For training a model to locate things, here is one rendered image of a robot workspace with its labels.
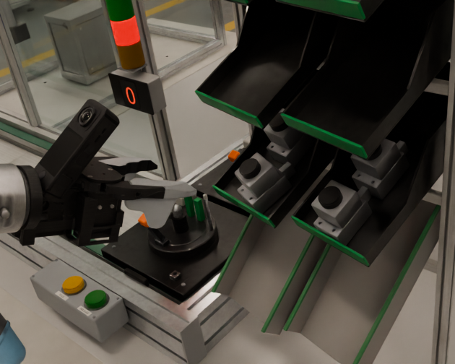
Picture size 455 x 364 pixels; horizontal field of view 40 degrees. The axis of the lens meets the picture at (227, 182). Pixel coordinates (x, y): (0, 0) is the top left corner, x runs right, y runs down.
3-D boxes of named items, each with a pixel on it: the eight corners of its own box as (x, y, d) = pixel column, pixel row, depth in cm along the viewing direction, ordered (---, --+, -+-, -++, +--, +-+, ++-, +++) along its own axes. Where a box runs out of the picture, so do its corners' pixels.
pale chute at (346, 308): (364, 380, 88) (347, 379, 85) (299, 332, 97) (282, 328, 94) (457, 205, 86) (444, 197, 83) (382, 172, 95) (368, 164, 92)
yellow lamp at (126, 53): (132, 71, 124) (126, 48, 121) (116, 67, 127) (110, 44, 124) (150, 61, 127) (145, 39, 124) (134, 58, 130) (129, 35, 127)
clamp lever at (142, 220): (162, 245, 119) (144, 223, 113) (154, 241, 120) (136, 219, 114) (172, 230, 120) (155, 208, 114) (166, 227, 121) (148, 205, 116)
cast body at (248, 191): (260, 216, 89) (239, 189, 85) (245, 201, 93) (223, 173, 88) (302, 178, 90) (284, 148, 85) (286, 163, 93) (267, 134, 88)
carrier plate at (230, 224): (185, 303, 111) (183, 295, 110) (102, 256, 126) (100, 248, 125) (267, 232, 125) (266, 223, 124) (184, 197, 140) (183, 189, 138)
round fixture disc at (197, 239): (183, 269, 116) (181, 261, 115) (134, 243, 124) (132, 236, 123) (232, 229, 124) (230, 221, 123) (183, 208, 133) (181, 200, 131)
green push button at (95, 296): (95, 315, 111) (93, 308, 110) (82, 306, 114) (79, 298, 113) (113, 302, 114) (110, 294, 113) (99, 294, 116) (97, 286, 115)
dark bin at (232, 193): (274, 229, 87) (253, 201, 82) (218, 194, 96) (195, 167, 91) (393, 87, 92) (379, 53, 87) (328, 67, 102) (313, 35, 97)
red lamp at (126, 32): (126, 48, 121) (120, 23, 118) (110, 44, 124) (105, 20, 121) (145, 38, 124) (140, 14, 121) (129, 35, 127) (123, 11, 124)
